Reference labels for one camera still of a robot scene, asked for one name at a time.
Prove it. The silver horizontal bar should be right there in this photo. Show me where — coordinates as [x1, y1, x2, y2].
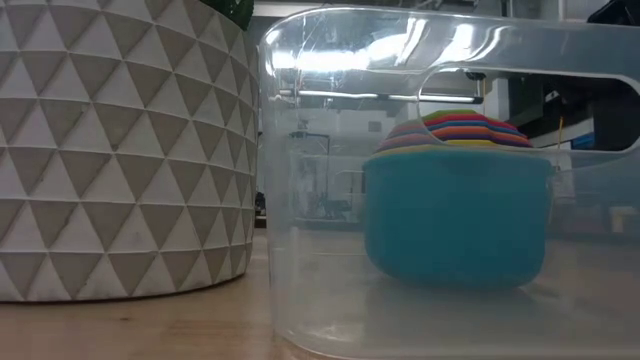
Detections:
[279, 89, 485, 105]

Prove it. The succulent in white patterned pot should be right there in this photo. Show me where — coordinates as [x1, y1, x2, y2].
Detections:
[0, 0, 260, 303]

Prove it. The clear plastic basket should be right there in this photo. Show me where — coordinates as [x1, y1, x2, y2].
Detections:
[256, 4, 640, 360]

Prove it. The dark blue measuring cup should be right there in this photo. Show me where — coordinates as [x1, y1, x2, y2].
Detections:
[377, 130, 535, 150]

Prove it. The yellow measuring cup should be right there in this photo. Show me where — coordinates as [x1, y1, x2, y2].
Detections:
[372, 138, 539, 156]

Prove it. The green measuring cup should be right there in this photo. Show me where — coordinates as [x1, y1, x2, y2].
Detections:
[422, 108, 480, 122]

